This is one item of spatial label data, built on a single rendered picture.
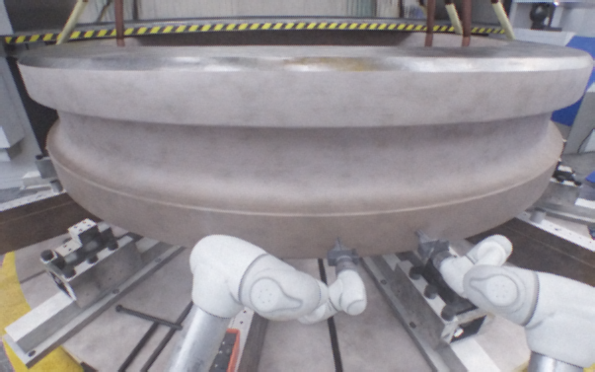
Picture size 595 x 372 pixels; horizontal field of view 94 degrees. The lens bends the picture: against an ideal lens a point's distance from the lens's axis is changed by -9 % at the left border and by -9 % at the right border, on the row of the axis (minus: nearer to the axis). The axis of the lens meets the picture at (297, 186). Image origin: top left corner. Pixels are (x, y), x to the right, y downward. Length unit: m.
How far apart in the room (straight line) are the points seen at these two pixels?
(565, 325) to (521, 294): 0.11
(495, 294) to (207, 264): 0.64
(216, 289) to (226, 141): 0.84
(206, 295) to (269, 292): 0.18
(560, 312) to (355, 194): 0.92
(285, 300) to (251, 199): 0.87
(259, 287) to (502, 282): 0.52
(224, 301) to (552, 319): 0.71
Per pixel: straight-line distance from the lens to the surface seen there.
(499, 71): 1.51
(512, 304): 0.80
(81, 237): 2.15
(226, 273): 0.72
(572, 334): 0.85
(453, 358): 1.86
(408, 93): 1.26
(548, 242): 2.62
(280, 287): 0.63
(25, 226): 3.21
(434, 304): 1.71
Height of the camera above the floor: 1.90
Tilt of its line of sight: 29 degrees down
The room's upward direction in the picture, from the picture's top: straight up
